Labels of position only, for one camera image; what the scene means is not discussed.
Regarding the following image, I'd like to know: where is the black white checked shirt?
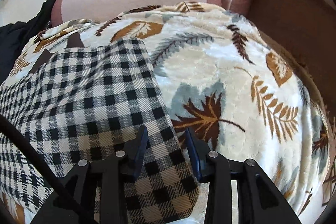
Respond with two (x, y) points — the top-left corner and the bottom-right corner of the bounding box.
(1, 38), (198, 223)

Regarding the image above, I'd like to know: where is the dark navy clothing pile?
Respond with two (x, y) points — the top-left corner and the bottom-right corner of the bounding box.
(0, 0), (56, 83)

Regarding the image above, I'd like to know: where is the leaf patterned fleece blanket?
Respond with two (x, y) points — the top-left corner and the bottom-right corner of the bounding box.
(1, 2), (330, 223)

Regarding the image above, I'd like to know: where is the brown wooden headboard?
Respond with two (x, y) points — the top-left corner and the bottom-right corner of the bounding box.
(247, 0), (335, 115)

